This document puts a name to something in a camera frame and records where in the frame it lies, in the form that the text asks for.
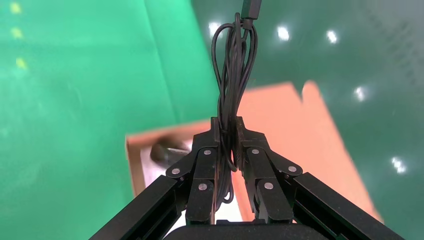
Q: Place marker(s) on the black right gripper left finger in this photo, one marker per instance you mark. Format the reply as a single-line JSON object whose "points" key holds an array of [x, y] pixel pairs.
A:
{"points": [[202, 198]]}

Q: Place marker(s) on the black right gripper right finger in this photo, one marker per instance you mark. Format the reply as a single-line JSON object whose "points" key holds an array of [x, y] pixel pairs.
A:
{"points": [[271, 198]]}

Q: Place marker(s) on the orange cardboard box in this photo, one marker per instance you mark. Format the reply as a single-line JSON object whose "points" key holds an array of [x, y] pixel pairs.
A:
{"points": [[281, 126]]}

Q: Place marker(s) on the green table cloth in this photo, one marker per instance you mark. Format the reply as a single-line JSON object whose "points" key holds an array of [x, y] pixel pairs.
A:
{"points": [[82, 99]]}

